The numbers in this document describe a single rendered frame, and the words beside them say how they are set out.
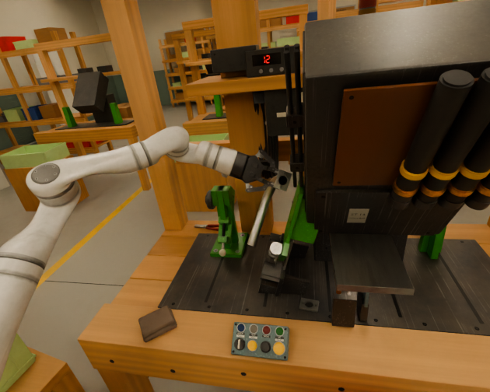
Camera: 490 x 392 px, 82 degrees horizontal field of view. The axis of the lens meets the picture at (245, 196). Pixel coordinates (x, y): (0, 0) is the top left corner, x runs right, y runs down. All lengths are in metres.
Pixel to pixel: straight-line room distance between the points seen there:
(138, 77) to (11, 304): 0.84
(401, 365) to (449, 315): 0.23
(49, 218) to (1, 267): 0.15
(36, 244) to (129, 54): 0.75
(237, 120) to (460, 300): 0.92
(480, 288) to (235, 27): 1.12
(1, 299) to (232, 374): 0.58
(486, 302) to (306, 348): 0.55
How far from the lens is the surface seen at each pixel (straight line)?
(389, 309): 0.99
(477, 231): 1.47
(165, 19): 11.71
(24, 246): 0.73
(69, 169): 0.78
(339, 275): 0.72
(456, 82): 0.47
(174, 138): 0.79
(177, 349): 0.92
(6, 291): 0.71
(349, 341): 0.90
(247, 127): 1.10
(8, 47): 6.75
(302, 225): 0.83
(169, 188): 1.31
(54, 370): 1.21
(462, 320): 1.04
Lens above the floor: 1.62
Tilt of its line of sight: 27 degrees down
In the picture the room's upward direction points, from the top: 7 degrees counter-clockwise
